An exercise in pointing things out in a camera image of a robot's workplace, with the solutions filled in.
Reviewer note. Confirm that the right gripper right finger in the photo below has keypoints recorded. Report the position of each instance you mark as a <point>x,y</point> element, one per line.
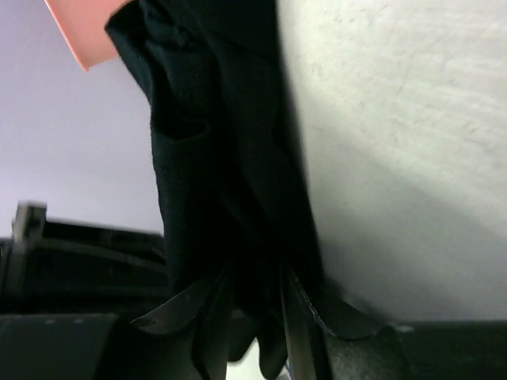
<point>346,344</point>

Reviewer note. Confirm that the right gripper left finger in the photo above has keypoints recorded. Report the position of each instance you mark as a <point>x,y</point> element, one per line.
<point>184,338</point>

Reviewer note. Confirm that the black underwear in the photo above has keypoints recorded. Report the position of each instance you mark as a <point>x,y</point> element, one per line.
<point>228,190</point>

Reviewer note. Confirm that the pink divided organizer tray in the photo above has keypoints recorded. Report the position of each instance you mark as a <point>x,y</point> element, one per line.
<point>82,24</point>

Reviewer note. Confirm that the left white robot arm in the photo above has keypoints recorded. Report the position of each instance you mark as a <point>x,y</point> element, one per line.
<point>53,266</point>

